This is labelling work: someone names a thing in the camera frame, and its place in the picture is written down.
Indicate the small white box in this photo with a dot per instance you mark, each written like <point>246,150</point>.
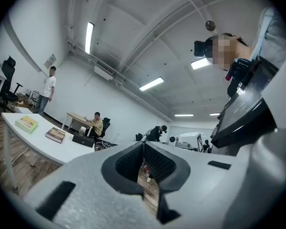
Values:
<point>23,110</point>

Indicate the black flat box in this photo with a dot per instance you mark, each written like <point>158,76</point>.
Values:
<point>83,140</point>

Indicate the white table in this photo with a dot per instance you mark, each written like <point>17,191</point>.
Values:
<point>38,143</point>

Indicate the light wooden desk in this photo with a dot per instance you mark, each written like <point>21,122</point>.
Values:
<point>74,116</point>

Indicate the person's torso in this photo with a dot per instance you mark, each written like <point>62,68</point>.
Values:
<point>274,39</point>

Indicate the brown book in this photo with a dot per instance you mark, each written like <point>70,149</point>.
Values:
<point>55,135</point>

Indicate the black mounted device box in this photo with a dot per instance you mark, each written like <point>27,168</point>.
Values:
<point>243,118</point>

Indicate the black office chair with headrest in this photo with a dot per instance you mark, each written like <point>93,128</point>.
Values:
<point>7,80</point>

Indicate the person's head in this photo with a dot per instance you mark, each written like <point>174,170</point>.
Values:
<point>228,49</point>

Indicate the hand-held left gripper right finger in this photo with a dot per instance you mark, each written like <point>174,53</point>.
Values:
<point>205,182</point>

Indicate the black head-worn camera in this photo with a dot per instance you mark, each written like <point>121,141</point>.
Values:
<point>201,48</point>

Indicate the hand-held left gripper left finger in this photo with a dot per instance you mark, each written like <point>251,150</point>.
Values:
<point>90,194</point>

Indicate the clear glass jar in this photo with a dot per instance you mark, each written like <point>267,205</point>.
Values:
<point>82,131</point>

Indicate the green book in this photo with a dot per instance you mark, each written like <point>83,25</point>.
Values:
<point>26,124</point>

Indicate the framed wall sign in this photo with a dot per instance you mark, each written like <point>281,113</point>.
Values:
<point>50,61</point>

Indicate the round ceiling fixture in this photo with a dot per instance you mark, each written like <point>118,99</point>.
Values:
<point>210,25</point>

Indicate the white wall air conditioner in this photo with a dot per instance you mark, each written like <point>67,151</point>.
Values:
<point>104,71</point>

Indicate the long ceiling light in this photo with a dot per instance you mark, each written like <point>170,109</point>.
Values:
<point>183,115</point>
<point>215,114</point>
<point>151,84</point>
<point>89,37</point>
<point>200,63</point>

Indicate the white machine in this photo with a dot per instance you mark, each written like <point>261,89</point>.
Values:
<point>187,139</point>

